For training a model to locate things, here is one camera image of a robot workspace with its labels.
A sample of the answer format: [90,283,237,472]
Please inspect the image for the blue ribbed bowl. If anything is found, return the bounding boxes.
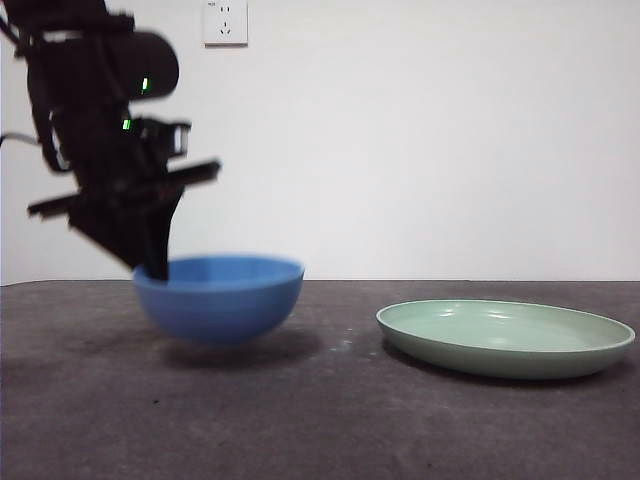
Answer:
[132,254,306,347]

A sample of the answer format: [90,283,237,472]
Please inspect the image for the green round plate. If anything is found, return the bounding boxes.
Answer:
[375,298,636,379]

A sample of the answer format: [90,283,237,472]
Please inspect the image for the grey table mat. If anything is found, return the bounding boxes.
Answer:
[0,278,640,480]

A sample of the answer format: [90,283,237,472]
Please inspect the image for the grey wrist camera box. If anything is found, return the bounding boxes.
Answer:
[132,117,193,159]

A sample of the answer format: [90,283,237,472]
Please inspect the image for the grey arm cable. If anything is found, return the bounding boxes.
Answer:
[0,130,45,149]

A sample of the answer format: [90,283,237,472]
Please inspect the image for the white wall socket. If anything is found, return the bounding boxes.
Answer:
[202,0,250,49]

